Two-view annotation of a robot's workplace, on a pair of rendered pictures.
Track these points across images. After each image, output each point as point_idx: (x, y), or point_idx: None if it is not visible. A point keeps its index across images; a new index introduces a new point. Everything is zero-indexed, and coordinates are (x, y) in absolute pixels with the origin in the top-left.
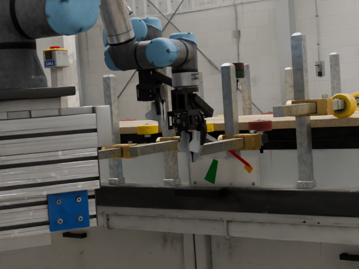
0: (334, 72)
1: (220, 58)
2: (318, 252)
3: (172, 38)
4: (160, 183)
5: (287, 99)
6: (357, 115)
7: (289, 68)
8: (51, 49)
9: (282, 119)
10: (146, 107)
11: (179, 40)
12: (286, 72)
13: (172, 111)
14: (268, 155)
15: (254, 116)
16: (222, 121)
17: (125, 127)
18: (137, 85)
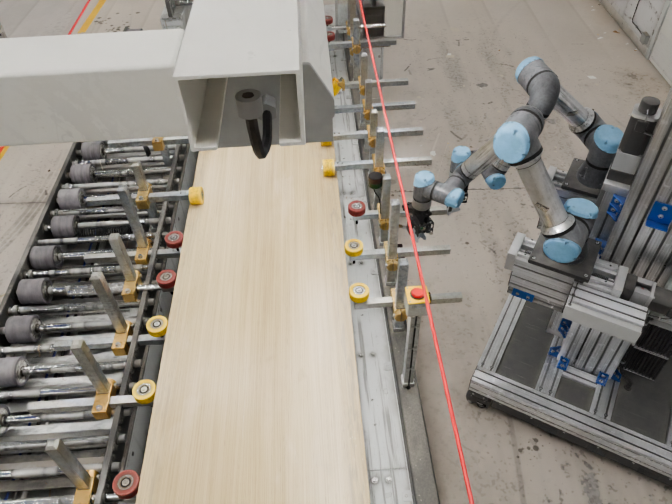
0: (132, 203)
1: None
2: None
3: (470, 153)
4: (388, 293)
5: (128, 263)
6: (297, 176)
7: (117, 234)
8: (427, 290)
9: (318, 208)
10: (73, 469)
11: (472, 150)
12: (119, 240)
13: (467, 191)
14: None
15: (213, 270)
16: (313, 251)
17: (351, 319)
18: (433, 222)
